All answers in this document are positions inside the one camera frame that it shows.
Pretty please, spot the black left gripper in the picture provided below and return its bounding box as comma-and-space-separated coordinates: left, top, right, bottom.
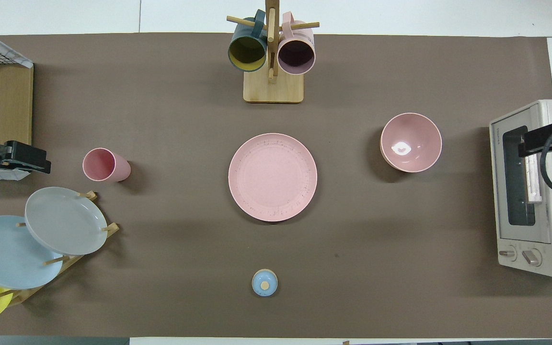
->
0, 140, 52, 174

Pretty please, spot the pink tumbler cup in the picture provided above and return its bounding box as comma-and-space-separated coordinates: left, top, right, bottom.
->
82, 148, 132, 183

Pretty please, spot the pink bowl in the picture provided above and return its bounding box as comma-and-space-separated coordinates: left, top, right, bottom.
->
379, 113, 443, 173

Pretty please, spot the grey plate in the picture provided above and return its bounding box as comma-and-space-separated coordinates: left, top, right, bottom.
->
24, 186, 108, 256

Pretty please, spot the wooden shelf unit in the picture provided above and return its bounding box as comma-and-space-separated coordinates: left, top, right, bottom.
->
0, 36, 34, 147

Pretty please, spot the wooden plate rack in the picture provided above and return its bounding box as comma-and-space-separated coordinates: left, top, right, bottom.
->
0, 191, 120, 307

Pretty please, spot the light blue plate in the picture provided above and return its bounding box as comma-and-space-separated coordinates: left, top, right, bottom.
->
0, 215, 64, 290

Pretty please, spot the brown table mat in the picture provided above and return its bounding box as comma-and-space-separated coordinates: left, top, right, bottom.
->
0, 33, 552, 338

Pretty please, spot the pink speckled plate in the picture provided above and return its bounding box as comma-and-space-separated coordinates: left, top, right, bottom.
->
228, 133, 318, 222

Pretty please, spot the dark teal mug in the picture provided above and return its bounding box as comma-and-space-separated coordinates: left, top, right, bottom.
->
228, 10, 268, 73

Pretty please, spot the wooden mug tree stand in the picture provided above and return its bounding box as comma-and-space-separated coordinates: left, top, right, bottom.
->
227, 0, 320, 104

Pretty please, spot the pale pink mug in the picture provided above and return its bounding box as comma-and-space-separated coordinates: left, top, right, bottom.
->
277, 12, 316, 76

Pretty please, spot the toaster oven door handle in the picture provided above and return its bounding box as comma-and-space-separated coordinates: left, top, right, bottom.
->
524, 154, 544, 205

